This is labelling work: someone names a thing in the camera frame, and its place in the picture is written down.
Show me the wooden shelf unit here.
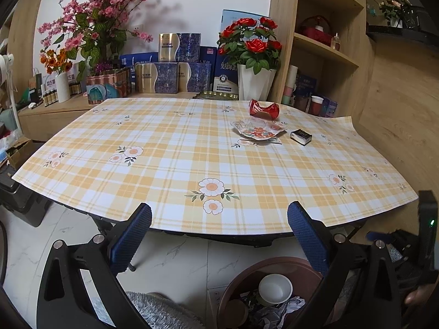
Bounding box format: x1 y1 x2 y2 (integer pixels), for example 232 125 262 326
268 0 376 119

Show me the blue gold gift box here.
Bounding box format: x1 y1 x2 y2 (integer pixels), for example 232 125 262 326
158 32 201 63
178 62 211 93
134 62 179 94

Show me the brown plastic bin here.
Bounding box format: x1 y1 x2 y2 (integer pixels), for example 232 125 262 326
217 256 344 329

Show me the stack of paper cups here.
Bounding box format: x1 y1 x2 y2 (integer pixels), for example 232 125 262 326
282 64 298 106

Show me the brown cardboard box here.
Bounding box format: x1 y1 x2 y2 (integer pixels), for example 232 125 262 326
6 136 35 171

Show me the orange flowers white ribbed vase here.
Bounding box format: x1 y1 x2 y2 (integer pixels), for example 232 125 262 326
39 49 74 103

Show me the potted pink rose plant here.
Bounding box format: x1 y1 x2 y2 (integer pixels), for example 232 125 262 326
380 0 413 28

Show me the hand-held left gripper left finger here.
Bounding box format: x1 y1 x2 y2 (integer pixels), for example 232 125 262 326
37 203 153 329

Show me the person's right hand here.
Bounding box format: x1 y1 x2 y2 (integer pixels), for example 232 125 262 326
405 283 437 307

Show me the gold metal tray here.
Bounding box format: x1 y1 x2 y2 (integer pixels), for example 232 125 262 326
192 90 240 101

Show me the white blue small box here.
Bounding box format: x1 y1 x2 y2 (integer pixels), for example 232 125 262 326
69 72 83 94

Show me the black white cigarette box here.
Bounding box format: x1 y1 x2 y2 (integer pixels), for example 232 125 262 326
290 128 313 145

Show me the black plastic case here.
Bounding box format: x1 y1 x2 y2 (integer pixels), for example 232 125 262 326
0 168 53 227

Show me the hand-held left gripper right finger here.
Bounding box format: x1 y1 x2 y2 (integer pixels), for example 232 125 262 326
287 202 401 329

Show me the pink blossom artificial plant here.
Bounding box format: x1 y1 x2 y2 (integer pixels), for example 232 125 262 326
37 0 175 76

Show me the dark blue moon box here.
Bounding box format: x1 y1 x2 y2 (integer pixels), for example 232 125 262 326
295 73 317 97

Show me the table with yellow plaid cloth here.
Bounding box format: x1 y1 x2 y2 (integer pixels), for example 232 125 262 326
12 98 420 237

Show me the flat blue box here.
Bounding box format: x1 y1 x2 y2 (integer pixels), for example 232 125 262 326
120 53 159 72

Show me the black folding table frame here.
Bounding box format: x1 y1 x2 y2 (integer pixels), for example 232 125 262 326
89 212 367 271

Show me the tall blue white box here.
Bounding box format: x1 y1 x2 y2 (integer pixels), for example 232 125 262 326
213 10 251 95

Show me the crushed red can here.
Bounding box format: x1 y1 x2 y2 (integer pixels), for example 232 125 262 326
249 99 280 120

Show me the person's left leg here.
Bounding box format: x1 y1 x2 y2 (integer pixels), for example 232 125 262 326
125 291 206 329

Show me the white floor power strip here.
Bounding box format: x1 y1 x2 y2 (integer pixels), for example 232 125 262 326
207 288 229 316

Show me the red gift basket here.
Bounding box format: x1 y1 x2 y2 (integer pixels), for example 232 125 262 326
300 15 333 41

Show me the wooden wall bookcase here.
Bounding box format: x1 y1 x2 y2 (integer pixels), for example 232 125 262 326
7 0 52 76

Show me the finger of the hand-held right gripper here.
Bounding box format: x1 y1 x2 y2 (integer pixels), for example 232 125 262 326
366 231 417 257

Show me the black wall shelf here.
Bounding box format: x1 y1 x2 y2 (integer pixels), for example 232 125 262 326
365 5 439 43

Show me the striped teal red tin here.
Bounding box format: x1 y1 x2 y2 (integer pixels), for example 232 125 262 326
85 69 133 105

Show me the purple blue small box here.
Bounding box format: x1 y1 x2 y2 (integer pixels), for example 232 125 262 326
321 97 339 117

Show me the red roses white vase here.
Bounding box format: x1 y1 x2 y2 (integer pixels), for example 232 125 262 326
217 16 282 101

